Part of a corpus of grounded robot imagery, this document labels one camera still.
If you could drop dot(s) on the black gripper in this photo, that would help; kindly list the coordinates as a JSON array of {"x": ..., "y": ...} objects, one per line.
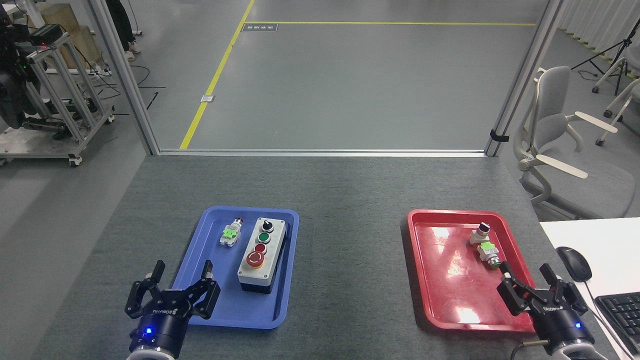
[
  {"x": 562, "y": 325},
  {"x": 160, "y": 330}
]

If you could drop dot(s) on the grey control box with buttons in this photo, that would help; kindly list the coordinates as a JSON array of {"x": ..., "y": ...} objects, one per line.
[{"x": 261, "y": 252}]

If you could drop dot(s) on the red push button green block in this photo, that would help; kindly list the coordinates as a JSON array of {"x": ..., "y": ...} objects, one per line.
[{"x": 231, "y": 233}]

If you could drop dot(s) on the cardboard box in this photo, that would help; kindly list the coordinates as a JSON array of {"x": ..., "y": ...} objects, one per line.
[{"x": 80, "y": 45}]

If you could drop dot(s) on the black computer mouse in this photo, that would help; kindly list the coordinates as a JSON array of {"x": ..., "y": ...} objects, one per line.
[{"x": 574, "y": 263}]

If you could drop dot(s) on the blue plastic tray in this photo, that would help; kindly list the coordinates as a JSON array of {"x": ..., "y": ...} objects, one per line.
[{"x": 227, "y": 280}]

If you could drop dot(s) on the white desk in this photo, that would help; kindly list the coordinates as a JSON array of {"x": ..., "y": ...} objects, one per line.
[{"x": 610, "y": 250}]

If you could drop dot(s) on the black keyboard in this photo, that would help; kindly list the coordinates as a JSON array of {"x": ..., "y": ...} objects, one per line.
[{"x": 621, "y": 317}]

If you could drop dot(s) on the red plastic tray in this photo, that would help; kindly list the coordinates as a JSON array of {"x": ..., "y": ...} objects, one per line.
[{"x": 455, "y": 280}]

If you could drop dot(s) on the grey office chair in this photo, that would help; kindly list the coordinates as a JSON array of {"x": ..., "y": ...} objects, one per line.
[{"x": 555, "y": 130}]

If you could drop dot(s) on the silver floor socket plate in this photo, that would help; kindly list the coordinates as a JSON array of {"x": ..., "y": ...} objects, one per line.
[{"x": 208, "y": 98}]

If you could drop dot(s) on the white office chair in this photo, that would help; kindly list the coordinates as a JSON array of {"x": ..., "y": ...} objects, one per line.
[{"x": 622, "y": 107}]

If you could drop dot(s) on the black tripod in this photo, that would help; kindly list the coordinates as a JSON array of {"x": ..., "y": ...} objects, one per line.
[{"x": 612, "y": 50}]

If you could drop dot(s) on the black machine on cart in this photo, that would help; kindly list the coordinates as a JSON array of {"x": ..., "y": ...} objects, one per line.
[{"x": 12, "y": 85}]

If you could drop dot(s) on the white curtain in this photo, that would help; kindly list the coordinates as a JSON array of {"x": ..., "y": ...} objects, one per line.
[{"x": 600, "y": 20}]

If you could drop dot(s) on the dark floor sign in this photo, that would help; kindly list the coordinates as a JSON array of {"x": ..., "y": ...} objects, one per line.
[{"x": 260, "y": 27}]

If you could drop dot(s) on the black selector switch white block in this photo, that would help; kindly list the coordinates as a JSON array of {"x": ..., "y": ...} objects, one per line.
[{"x": 480, "y": 234}]

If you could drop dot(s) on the black clamp on post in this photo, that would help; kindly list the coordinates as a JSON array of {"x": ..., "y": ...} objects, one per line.
[{"x": 498, "y": 136}]

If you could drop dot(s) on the silver aluminium rail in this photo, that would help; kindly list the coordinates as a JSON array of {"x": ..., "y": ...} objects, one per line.
[{"x": 320, "y": 152}]

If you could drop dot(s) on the silver aluminium post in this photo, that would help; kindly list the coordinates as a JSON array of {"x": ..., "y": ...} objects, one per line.
[
  {"x": 125, "y": 75},
  {"x": 522, "y": 75}
]

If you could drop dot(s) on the aluminium frame cart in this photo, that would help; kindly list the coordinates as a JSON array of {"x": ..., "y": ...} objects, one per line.
[{"x": 65, "y": 100}]

